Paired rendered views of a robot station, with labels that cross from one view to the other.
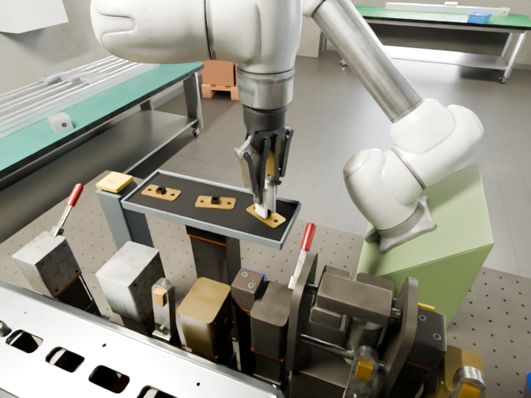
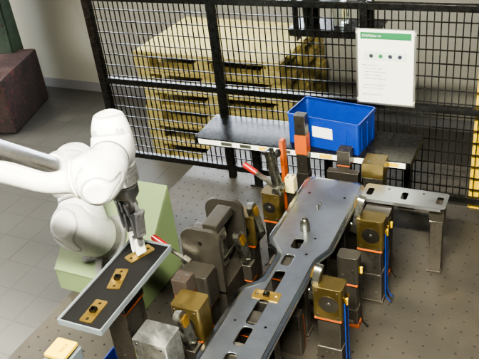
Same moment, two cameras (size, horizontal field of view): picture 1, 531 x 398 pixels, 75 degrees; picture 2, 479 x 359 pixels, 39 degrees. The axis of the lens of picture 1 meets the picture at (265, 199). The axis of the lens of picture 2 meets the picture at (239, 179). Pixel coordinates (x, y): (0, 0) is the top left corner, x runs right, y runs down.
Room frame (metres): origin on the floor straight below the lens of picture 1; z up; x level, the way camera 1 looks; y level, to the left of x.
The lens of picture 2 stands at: (0.04, 1.53, 2.34)
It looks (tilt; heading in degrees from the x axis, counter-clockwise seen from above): 31 degrees down; 277
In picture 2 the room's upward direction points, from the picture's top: 7 degrees counter-clockwise
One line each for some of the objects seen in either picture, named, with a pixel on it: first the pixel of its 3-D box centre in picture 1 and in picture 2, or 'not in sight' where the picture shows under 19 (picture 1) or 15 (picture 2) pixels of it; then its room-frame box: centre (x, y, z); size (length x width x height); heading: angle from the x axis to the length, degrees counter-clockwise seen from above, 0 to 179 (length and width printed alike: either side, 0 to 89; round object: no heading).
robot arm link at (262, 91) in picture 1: (265, 84); (120, 174); (0.55, 0.00, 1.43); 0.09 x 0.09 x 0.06
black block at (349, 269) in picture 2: not in sight; (354, 290); (-0.07, -0.17, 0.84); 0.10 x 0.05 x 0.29; 159
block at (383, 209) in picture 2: not in sight; (381, 243); (-0.19, -0.41, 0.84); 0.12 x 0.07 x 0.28; 159
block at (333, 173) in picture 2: not in sight; (344, 203); (-0.07, -0.66, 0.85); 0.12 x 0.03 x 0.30; 159
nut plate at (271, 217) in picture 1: (265, 212); (139, 252); (0.55, 0.00, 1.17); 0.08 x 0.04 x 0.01; 45
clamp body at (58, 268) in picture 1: (71, 292); not in sight; (0.57, 0.51, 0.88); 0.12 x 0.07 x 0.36; 159
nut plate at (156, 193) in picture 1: (160, 191); (93, 310); (0.63, 0.24, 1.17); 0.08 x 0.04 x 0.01; 71
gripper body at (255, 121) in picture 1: (265, 126); (126, 196); (0.55, 0.00, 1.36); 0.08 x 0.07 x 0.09; 135
